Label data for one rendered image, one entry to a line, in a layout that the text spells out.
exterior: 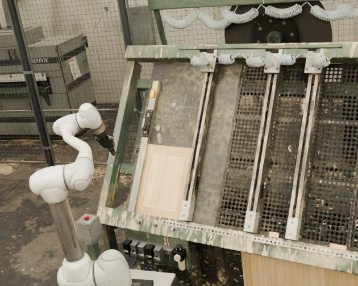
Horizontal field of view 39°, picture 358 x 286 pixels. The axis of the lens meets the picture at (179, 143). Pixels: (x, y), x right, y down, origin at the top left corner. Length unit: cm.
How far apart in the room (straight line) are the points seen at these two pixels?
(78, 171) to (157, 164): 103
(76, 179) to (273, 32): 185
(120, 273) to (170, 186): 82
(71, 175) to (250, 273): 153
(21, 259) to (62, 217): 240
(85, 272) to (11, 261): 230
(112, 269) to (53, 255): 221
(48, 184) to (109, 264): 57
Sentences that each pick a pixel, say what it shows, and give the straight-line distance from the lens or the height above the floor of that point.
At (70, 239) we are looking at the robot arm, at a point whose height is 120.
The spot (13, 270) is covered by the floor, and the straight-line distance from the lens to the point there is 499.
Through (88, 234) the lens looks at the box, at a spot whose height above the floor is 85.
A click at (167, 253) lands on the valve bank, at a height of 71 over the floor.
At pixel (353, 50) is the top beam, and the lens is 318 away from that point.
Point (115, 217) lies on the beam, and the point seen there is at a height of 86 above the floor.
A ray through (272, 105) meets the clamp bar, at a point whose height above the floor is 157.
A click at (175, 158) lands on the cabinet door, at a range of 346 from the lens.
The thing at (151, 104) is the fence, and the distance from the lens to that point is 364.
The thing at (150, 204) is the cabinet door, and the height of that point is 95.
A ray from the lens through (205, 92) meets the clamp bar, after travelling 345.
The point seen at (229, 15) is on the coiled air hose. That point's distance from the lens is 379.
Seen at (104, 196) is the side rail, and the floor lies 97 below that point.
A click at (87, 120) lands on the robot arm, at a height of 167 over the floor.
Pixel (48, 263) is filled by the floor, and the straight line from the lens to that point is 493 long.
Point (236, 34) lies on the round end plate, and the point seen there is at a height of 188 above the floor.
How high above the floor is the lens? 261
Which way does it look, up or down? 22 degrees down
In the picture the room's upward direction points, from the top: 8 degrees counter-clockwise
